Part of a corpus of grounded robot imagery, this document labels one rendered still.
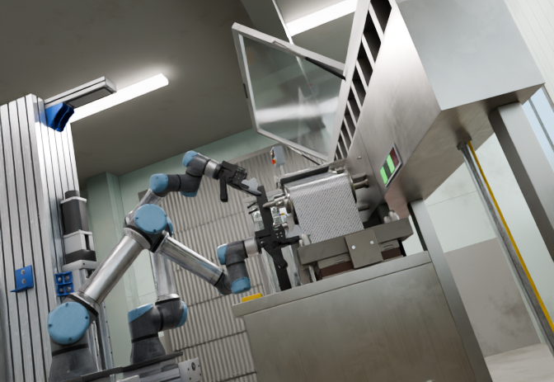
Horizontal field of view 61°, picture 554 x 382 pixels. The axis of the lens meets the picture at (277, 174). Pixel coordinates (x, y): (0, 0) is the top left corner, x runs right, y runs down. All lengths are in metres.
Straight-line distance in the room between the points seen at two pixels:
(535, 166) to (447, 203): 4.39
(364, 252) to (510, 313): 4.03
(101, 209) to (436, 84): 5.60
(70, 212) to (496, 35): 1.70
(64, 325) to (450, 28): 1.37
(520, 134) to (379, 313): 0.69
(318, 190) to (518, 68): 0.94
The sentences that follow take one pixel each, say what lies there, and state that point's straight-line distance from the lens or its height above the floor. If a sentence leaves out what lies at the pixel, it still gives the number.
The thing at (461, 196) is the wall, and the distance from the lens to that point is 5.62.
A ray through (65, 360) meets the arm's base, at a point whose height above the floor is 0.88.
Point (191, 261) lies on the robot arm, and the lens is 1.89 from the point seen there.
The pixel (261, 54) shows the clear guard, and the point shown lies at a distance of 2.15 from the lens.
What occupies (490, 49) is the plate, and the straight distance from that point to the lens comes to 1.23.
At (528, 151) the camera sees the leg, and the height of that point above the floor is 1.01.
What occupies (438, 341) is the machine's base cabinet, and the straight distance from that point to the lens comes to 1.61.
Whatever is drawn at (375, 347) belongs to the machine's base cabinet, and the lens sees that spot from 1.57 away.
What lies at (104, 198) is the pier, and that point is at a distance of 6.42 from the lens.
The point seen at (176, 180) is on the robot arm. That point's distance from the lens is 2.00.
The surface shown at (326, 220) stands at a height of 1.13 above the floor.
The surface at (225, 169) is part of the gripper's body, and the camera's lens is 1.99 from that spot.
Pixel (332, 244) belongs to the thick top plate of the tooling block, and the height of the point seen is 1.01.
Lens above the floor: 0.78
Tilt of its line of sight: 18 degrees up
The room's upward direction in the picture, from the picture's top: 16 degrees counter-clockwise
